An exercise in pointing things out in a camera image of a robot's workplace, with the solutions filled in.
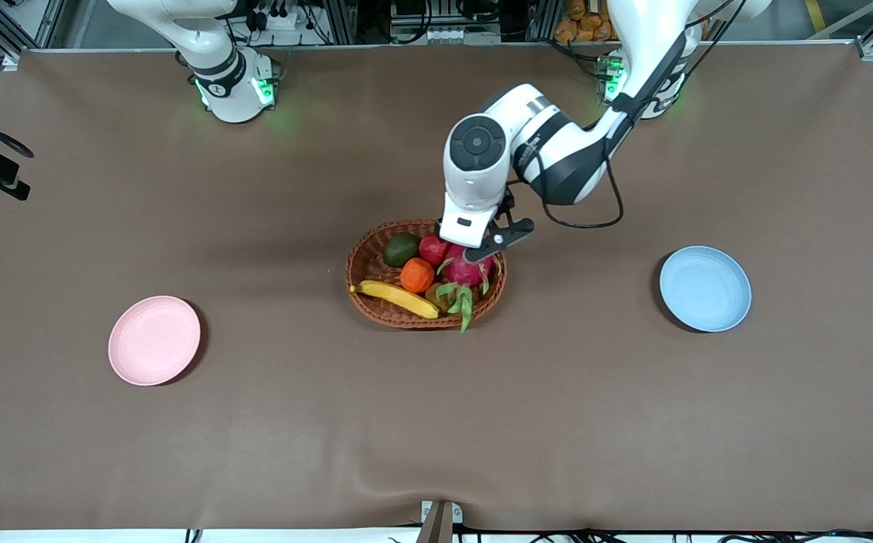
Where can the yellow banana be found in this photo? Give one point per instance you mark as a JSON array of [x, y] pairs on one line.
[[398, 296]]

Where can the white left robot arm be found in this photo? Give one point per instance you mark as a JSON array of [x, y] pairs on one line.
[[527, 128]]

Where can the brown wicker basket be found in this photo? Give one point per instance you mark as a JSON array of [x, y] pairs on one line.
[[372, 264]]

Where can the bag of orange items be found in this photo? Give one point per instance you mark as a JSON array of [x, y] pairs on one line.
[[583, 23]]

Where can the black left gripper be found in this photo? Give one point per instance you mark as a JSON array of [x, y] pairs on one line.
[[507, 202]]

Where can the white power strip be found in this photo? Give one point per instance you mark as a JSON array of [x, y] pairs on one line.
[[281, 19]]

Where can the red apple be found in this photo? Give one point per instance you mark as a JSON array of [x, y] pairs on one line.
[[432, 250]]

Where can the green avocado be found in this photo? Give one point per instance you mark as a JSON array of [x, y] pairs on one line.
[[401, 250]]

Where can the brown kiwi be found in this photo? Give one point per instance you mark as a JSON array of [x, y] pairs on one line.
[[436, 296]]

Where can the brown table cloth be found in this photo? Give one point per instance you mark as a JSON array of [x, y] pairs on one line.
[[436, 422]]

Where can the blue plate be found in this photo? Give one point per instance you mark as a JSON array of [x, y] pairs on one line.
[[705, 289]]

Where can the pink dragon fruit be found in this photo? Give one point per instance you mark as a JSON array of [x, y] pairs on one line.
[[466, 275]]

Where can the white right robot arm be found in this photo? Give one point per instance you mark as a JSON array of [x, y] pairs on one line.
[[229, 83]]

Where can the pink plate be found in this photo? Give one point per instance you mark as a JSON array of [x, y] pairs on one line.
[[154, 340]]

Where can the orange fruit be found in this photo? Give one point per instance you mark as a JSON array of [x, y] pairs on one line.
[[416, 275]]

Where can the metal bracket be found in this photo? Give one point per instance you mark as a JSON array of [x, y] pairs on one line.
[[440, 520]]

